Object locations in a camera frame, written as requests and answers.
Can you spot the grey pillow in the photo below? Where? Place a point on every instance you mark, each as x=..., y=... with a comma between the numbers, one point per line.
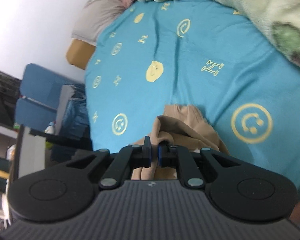
x=94, y=18

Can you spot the teal smiley bed sheet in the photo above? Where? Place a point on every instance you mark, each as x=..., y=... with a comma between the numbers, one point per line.
x=195, y=52

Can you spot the blue covered chair near bed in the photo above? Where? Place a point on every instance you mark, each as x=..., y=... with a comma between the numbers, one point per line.
x=43, y=85

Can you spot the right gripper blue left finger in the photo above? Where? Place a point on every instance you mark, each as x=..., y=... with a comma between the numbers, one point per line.
x=121, y=168

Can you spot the blue covered chair behind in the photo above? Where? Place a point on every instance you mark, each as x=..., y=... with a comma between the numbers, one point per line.
x=75, y=124

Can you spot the grey folded cloth on chair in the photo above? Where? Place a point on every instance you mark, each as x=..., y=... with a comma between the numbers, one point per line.
x=67, y=91

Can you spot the tan t-shirt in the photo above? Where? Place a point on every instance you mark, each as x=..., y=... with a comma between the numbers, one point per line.
x=178, y=125

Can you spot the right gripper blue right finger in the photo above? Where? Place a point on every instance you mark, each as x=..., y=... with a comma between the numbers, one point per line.
x=180, y=158

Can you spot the mustard yellow headboard cushion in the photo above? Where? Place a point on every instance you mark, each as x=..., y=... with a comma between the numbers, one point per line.
x=79, y=53

